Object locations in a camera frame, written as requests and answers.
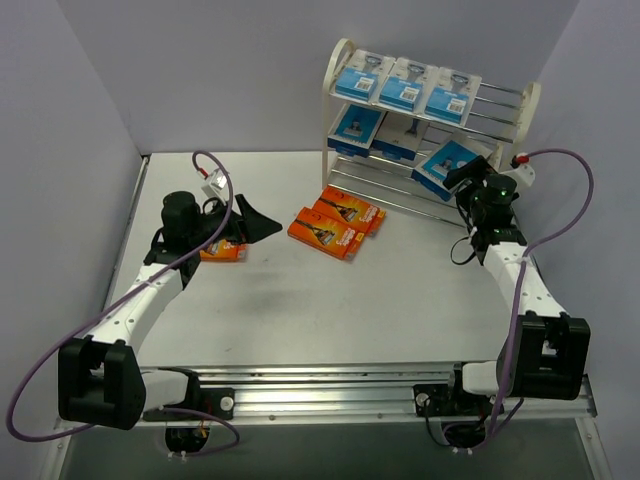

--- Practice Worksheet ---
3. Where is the orange Gillette Fusion5 box right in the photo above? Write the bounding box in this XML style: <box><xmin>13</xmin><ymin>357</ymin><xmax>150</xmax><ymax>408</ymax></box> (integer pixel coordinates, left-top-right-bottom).
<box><xmin>312</xmin><ymin>186</ymin><xmax>386</xmax><ymax>237</ymax></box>

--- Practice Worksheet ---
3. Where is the aluminium mounting rail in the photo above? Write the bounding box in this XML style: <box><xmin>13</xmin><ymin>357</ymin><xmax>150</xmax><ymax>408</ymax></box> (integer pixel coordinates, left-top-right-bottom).
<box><xmin>54</xmin><ymin>359</ymin><xmax>599</xmax><ymax>431</ymax></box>

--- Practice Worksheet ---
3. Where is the white Gillette Skinguard razor pack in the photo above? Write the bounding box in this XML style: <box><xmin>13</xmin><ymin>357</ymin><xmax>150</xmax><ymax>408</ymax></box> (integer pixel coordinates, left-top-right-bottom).
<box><xmin>424</xmin><ymin>67</ymin><xmax>482</xmax><ymax>126</ymax></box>

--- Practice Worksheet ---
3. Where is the grey Harry's box blue razor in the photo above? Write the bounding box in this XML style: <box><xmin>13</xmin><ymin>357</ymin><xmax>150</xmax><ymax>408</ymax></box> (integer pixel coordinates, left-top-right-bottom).
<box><xmin>370</xmin><ymin>112</ymin><xmax>429</xmax><ymax>166</ymax></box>

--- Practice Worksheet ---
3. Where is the orange gillette fusion5 box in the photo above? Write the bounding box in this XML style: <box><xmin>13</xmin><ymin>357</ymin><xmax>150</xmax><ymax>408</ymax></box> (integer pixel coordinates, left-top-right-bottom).
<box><xmin>200</xmin><ymin>240</ymin><xmax>247</xmax><ymax>263</ymax></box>
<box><xmin>287</xmin><ymin>207</ymin><xmax>365</xmax><ymax>261</ymax></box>
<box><xmin>312</xmin><ymin>186</ymin><xmax>386</xmax><ymax>237</ymax></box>

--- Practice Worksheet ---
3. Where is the clear Gillette blister pack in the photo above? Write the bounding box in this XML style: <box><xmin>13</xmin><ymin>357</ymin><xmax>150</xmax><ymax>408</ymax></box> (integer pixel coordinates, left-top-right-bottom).
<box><xmin>334</xmin><ymin>49</ymin><xmax>396</xmax><ymax>102</ymax></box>
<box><xmin>378</xmin><ymin>57</ymin><xmax>439</xmax><ymax>113</ymax></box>

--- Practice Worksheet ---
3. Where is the orange Gillette Fusion5 box middle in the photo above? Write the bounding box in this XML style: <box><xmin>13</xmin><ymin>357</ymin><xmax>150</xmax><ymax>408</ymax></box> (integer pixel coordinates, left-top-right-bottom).
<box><xmin>287</xmin><ymin>207</ymin><xmax>365</xmax><ymax>261</ymax></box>

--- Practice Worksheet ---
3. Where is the orange Gillette Fusion5 box left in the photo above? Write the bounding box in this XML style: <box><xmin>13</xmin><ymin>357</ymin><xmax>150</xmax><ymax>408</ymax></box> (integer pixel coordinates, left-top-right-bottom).
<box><xmin>200</xmin><ymin>240</ymin><xmax>247</xmax><ymax>263</ymax></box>

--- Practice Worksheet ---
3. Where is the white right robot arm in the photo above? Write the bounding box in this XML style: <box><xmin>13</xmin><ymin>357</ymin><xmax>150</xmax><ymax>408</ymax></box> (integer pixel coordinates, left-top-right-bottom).
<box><xmin>443</xmin><ymin>156</ymin><xmax>591</xmax><ymax>413</ymax></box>

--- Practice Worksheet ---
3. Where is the cream metal-rod shelf rack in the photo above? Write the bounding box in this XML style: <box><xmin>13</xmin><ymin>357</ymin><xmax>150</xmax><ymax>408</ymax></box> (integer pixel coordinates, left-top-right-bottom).
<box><xmin>321</xmin><ymin>38</ymin><xmax>541</xmax><ymax>228</ymax></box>

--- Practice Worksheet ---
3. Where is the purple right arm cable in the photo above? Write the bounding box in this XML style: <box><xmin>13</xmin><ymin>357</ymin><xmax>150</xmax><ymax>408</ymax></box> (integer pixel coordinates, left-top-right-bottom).
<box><xmin>487</xmin><ymin>148</ymin><xmax>596</xmax><ymax>446</ymax></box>

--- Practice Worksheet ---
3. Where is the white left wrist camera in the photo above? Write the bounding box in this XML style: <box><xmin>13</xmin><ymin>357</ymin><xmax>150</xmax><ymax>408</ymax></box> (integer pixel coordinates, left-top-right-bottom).
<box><xmin>199</xmin><ymin>168</ymin><xmax>229</xmax><ymax>201</ymax></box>

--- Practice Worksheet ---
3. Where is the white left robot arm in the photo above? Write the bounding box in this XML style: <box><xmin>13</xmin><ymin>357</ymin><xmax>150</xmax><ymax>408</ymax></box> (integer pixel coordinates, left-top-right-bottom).
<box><xmin>57</xmin><ymin>191</ymin><xmax>282</xmax><ymax>430</ymax></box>

